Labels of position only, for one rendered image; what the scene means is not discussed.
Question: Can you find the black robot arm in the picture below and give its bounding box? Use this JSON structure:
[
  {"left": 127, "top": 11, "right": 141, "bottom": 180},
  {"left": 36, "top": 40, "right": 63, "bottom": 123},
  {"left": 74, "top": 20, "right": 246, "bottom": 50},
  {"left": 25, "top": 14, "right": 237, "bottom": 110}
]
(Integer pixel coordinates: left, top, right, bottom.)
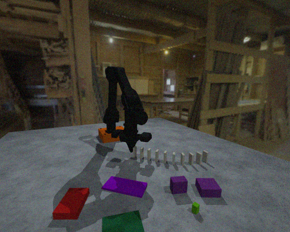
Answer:
[{"left": 103, "top": 66, "right": 148, "bottom": 143}]

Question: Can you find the green flat rectangular tile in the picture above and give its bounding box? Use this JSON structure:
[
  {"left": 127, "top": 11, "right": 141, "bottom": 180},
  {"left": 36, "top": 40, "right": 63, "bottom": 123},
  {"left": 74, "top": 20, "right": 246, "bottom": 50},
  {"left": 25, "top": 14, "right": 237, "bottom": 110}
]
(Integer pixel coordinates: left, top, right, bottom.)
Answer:
[{"left": 102, "top": 210, "right": 145, "bottom": 232}]

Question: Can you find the small green block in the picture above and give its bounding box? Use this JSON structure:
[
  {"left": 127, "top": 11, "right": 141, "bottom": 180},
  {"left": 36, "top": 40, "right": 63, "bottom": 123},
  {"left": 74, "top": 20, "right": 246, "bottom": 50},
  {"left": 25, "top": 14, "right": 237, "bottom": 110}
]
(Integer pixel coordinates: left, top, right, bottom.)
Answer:
[{"left": 192, "top": 202, "right": 200, "bottom": 215}]

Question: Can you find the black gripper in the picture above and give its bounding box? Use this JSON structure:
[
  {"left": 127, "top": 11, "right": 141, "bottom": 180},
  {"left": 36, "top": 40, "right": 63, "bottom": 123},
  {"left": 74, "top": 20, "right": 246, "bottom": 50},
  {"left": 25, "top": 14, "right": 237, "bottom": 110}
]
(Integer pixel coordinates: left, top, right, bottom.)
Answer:
[{"left": 111, "top": 121, "right": 152, "bottom": 153}]

